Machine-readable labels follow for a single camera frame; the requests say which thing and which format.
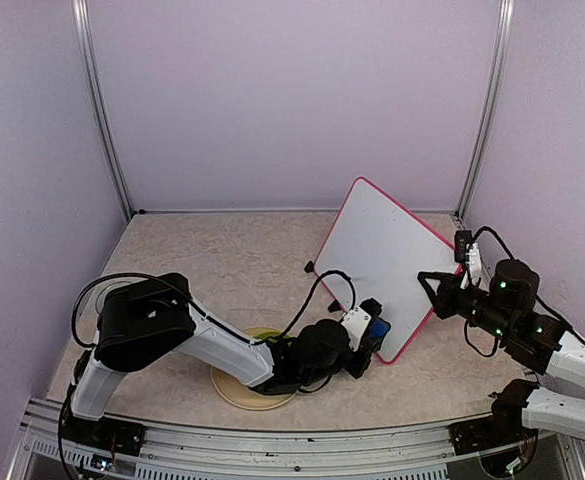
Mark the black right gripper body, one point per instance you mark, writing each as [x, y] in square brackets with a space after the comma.
[491, 319]

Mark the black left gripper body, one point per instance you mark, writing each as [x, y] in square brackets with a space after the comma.
[359, 369]

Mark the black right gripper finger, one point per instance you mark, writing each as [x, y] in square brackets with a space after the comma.
[423, 276]
[431, 293]

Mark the blue whiteboard eraser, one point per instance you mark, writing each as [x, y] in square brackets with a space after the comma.
[376, 333]

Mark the pink framed whiteboard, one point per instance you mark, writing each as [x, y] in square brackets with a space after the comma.
[382, 246]

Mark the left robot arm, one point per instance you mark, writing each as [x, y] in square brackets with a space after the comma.
[152, 316]

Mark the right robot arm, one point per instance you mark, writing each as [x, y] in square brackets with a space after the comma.
[553, 401]

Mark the green plastic bowl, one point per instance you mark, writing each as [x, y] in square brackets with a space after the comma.
[263, 334]

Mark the beige round plate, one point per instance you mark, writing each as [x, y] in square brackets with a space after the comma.
[252, 395]

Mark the clear glass bowl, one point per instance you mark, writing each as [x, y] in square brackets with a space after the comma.
[102, 294]

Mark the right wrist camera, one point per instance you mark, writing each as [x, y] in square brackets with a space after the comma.
[467, 254]

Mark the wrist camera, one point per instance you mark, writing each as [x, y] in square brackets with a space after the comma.
[356, 322]
[467, 254]

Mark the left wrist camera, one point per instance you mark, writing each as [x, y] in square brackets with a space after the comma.
[356, 322]

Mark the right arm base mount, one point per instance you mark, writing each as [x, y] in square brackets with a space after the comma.
[486, 433]

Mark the aluminium front rail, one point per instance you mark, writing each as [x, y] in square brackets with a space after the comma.
[172, 451]

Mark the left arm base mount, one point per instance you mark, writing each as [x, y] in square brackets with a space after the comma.
[107, 434]

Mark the right aluminium corner post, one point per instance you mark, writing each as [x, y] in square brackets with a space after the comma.
[491, 97]

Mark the aluminium corner post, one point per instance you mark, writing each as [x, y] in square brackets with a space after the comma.
[491, 97]
[81, 16]

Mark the left aluminium corner post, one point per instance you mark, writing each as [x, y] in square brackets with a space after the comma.
[81, 16]

